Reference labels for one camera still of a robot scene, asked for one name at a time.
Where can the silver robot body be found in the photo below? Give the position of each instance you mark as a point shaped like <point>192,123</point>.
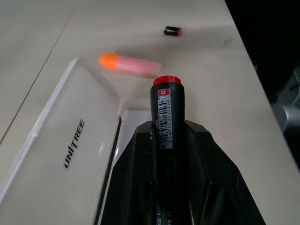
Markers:
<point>287,103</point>

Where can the black marker with red end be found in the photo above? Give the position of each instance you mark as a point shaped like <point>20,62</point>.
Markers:
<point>167,112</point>

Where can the small black and red cap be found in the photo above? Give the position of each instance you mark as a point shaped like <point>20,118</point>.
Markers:
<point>173,31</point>

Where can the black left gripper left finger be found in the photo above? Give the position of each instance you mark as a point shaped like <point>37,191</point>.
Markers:
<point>131,178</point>

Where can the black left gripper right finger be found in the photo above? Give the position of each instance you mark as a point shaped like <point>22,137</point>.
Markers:
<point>218,178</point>

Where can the orange highlighter marker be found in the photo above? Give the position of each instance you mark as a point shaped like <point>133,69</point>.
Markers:
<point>129,64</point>

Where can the clear plastic pencil case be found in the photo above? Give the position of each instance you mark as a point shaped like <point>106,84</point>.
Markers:
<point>58,145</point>

